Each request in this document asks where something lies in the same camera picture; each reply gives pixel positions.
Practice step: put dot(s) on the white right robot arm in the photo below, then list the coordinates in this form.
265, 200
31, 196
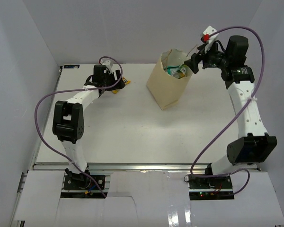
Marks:
254, 144

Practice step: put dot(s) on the beige paper bag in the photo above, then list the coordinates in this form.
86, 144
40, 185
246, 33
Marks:
166, 89

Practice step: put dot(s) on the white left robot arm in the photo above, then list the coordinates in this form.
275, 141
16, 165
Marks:
68, 119

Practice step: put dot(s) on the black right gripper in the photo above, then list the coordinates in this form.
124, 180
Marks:
193, 63

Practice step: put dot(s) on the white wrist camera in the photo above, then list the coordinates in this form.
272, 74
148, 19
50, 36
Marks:
209, 35
108, 66

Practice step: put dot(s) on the green Skittles packet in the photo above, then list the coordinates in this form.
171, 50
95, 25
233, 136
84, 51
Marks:
181, 72

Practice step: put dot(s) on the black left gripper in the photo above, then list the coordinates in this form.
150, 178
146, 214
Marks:
116, 84

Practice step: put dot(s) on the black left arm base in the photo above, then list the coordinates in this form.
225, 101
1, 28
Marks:
74, 189

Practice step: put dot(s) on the teal candy bag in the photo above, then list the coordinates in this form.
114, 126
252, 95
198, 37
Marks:
171, 70

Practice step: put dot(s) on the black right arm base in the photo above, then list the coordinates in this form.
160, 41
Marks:
209, 189

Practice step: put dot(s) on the yellow M&M's packet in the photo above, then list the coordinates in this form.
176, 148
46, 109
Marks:
125, 83

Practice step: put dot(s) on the white paper sheet front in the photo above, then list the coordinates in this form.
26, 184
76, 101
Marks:
151, 199

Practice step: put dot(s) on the aluminium table frame rail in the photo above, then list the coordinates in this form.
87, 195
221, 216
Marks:
116, 166

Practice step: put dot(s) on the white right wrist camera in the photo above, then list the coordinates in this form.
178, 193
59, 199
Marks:
209, 35

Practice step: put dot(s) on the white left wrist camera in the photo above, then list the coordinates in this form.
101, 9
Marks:
108, 66

